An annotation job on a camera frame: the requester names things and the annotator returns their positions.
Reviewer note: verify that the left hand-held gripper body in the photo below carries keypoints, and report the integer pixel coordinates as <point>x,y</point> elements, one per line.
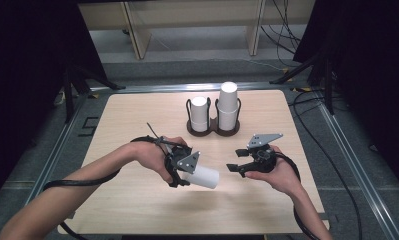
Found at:
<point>188,161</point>

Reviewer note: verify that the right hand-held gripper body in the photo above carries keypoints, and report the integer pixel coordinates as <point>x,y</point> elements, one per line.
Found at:
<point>262,161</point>

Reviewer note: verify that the white paper cup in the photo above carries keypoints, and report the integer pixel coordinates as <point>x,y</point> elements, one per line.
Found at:
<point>205,176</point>

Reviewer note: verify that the dark double cup holder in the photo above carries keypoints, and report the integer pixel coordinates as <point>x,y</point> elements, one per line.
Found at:
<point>214,128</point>

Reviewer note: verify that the short stack of white cups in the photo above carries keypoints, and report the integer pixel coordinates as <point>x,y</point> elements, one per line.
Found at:
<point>199,113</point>

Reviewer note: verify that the person's right hand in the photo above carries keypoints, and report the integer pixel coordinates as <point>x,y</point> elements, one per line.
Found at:
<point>283,180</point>

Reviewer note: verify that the person's left hand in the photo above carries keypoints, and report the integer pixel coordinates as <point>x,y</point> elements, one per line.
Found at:
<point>152,155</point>

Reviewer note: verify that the tall stack of white cups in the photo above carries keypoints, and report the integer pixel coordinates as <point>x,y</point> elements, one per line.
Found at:
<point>227,103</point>

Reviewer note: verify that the black tripod stand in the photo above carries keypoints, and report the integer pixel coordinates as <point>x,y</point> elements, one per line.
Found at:
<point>68,93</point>
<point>327,80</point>

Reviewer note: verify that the black curtain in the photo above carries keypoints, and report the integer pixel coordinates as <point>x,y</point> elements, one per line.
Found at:
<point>373,66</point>
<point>23,83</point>

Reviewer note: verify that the light wooden shelf unit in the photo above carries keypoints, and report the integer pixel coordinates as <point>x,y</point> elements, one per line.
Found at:
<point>193,13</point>

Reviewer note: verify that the metal floor rail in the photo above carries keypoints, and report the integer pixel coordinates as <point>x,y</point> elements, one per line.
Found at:
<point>360,173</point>
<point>50,160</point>

